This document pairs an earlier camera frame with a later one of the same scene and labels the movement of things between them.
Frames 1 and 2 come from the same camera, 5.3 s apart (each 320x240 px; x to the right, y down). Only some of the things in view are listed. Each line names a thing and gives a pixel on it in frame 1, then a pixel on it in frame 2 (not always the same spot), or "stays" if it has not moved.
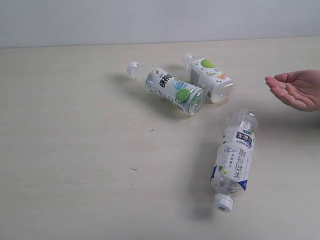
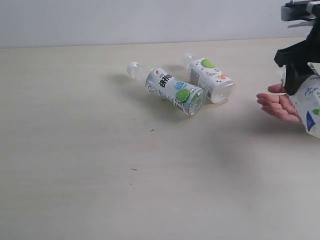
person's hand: [300, 89] -> [278, 102]
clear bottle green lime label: [187, 99] stays
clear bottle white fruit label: [218, 86] stays
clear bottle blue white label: [229, 175] -> [306, 100]
